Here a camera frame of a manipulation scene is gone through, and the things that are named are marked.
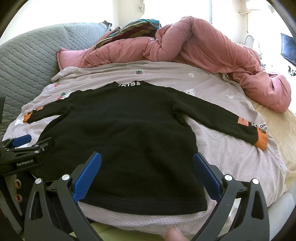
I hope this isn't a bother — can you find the black sweater with orange cuffs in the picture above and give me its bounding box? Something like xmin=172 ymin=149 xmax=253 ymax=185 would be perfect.
xmin=27 ymin=80 xmax=269 ymax=212

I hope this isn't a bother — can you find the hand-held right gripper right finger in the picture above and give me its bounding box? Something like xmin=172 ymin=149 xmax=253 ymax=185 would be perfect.
xmin=192 ymin=152 xmax=271 ymax=241

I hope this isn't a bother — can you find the pale pink printed bed sheet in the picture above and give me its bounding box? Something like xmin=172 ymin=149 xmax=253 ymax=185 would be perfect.
xmin=5 ymin=61 xmax=288 ymax=232

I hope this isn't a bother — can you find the pink comforter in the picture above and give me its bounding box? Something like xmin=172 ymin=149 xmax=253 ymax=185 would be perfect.
xmin=57 ymin=16 xmax=292 ymax=113

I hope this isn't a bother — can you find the grey quilted headboard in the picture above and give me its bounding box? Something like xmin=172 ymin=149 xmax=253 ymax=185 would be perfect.
xmin=0 ymin=22 xmax=111 ymax=139

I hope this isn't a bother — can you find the green hoodie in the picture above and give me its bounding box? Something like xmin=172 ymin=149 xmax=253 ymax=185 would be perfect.
xmin=89 ymin=221 xmax=169 ymax=241

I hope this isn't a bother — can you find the person's right hand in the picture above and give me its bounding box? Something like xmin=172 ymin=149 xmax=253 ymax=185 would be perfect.
xmin=165 ymin=227 xmax=192 ymax=241

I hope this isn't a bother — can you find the striped pillow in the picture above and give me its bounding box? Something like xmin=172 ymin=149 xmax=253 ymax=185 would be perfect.
xmin=97 ymin=19 xmax=161 ymax=50

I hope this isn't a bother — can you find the white mattress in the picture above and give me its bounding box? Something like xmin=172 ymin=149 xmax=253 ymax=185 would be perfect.
xmin=266 ymin=192 xmax=295 ymax=235

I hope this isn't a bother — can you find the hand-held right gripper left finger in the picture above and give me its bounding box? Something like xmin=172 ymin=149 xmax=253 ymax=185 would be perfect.
xmin=23 ymin=151 xmax=103 ymax=241

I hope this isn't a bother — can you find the black monitor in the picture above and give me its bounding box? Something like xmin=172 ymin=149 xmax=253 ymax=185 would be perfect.
xmin=280 ymin=33 xmax=296 ymax=66

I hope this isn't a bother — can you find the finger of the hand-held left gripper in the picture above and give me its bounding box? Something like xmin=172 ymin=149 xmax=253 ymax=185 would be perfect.
xmin=7 ymin=137 xmax=55 ymax=154
xmin=1 ymin=134 xmax=32 ymax=149

